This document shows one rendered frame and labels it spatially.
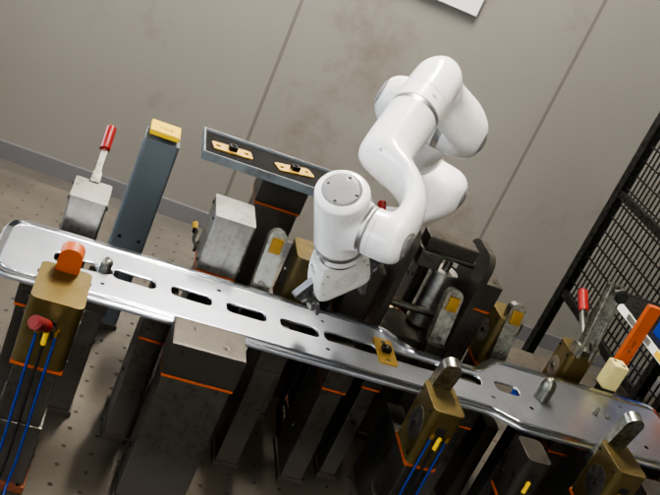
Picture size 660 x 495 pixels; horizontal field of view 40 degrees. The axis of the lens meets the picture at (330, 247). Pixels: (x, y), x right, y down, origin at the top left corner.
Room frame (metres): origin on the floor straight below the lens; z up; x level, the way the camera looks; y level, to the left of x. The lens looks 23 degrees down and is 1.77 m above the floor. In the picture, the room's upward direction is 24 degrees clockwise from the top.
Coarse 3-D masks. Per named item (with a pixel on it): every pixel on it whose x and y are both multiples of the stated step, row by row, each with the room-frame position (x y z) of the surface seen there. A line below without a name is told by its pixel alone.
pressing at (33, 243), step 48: (0, 240) 1.30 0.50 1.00; (48, 240) 1.36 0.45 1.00; (96, 288) 1.29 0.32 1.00; (144, 288) 1.35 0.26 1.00; (192, 288) 1.42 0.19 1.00; (240, 288) 1.49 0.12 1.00; (288, 336) 1.41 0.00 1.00; (384, 336) 1.56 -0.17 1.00; (384, 384) 1.41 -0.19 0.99; (480, 384) 1.55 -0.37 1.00; (528, 384) 1.64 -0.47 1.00; (576, 384) 1.72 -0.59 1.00; (528, 432) 1.47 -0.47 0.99; (576, 432) 1.53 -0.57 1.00
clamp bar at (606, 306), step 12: (612, 288) 1.78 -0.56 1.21; (600, 300) 1.79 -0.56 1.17; (612, 300) 1.79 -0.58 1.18; (624, 300) 1.76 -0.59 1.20; (600, 312) 1.77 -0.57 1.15; (612, 312) 1.78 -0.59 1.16; (588, 324) 1.78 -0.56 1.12; (600, 324) 1.78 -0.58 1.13; (588, 336) 1.76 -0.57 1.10; (600, 336) 1.77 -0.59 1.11; (588, 360) 1.76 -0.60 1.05
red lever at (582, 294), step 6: (582, 288) 1.89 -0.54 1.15; (582, 294) 1.87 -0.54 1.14; (582, 300) 1.86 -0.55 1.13; (582, 306) 1.85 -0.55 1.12; (582, 312) 1.84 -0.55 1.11; (582, 318) 1.82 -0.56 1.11; (582, 324) 1.81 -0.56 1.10; (582, 330) 1.80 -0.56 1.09; (588, 342) 1.78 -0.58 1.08; (588, 348) 1.77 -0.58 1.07; (582, 354) 1.77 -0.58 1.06; (588, 354) 1.77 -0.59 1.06
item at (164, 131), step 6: (156, 120) 1.70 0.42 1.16; (150, 126) 1.67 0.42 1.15; (156, 126) 1.67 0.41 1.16; (162, 126) 1.68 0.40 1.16; (168, 126) 1.70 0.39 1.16; (174, 126) 1.71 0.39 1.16; (150, 132) 1.65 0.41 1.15; (156, 132) 1.65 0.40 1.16; (162, 132) 1.65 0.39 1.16; (168, 132) 1.67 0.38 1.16; (174, 132) 1.68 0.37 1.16; (180, 132) 1.70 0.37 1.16; (162, 138) 1.67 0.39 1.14; (168, 138) 1.66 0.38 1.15; (174, 138) 1.66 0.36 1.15; (180, 138) 1.67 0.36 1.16
